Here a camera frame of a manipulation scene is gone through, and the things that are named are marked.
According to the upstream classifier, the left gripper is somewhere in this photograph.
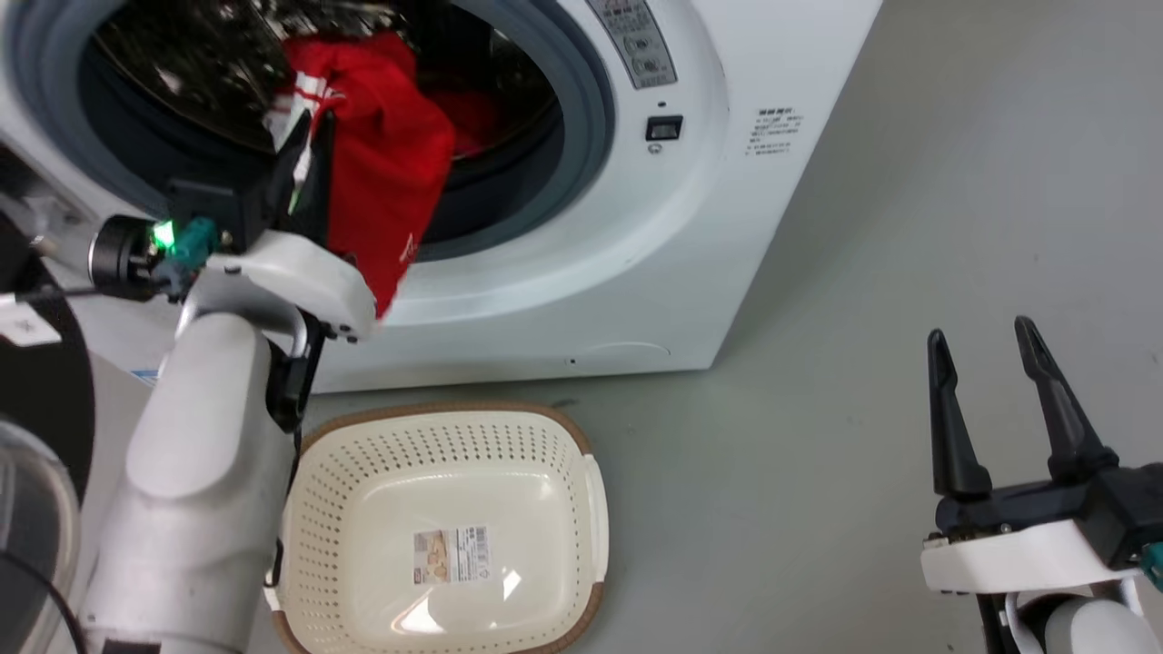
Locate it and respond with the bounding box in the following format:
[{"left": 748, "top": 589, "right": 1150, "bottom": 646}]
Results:
[{"left": 167, "top": 111, "right": 379, "bottom": 343}]

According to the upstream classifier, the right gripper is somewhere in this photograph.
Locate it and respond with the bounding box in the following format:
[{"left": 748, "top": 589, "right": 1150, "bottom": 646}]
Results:
[{"left": 919, "top": 315, "right": 1163, "bottom": 597}]

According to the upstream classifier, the red garment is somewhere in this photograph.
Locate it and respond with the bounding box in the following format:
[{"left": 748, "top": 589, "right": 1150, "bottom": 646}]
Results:
[{"left": 271, "top": 33, "right": 501, "bottom": 321}]

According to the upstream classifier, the cream perforated laundry basket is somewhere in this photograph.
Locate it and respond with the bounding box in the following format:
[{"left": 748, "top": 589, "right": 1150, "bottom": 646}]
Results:
[{"left": 263, "top": 402, "right": 608, "bottom": 654}]

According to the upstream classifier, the white front-load washing machine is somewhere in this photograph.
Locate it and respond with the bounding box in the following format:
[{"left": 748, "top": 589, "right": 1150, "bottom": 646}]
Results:
[{"left": 0, "top": 0, "right": 884, "bottom": 395}]

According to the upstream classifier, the washing machine door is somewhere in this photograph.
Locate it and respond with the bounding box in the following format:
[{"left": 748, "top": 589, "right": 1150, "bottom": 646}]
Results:
[{"left": 0, "top": 145, "right": 97, "bottom": 654}]

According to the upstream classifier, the printed warning label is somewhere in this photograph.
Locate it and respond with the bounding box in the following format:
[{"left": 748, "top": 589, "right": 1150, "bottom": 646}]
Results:
[{"left": 745, "top": 106, "right": 809, "bottom": 158}]

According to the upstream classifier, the paper label sticker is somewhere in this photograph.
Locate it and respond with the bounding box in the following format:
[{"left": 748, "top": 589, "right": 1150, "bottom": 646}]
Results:
[{"left": 413, "top": 525, "right": 492, "bottom": 585}]

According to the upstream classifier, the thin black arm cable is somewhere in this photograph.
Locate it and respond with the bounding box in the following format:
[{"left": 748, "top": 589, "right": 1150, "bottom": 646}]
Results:
[{"left": 0, "top": 549, "right": 89, "bottom": 654}]

